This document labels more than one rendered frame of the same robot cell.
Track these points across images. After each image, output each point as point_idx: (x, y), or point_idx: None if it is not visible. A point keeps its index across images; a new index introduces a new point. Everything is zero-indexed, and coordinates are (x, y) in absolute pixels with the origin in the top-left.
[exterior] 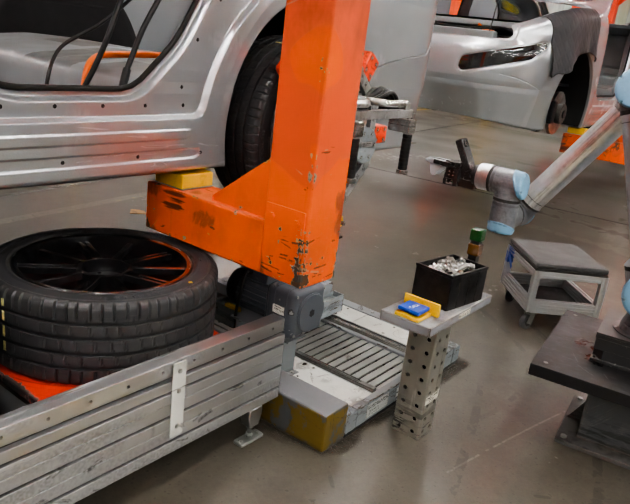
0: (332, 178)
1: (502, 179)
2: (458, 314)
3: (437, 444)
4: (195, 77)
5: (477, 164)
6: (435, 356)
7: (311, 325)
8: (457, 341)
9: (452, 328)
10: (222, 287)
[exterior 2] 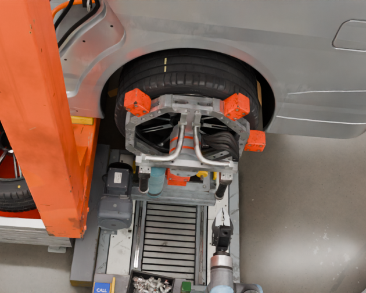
0: (58, 213)
1: (211, 280)
2: None
3: None
4: (68, 76)
5: (222, 252)
6: None
7: (115, 228)
8: (269, 282)
9: (287, 270)
10: None
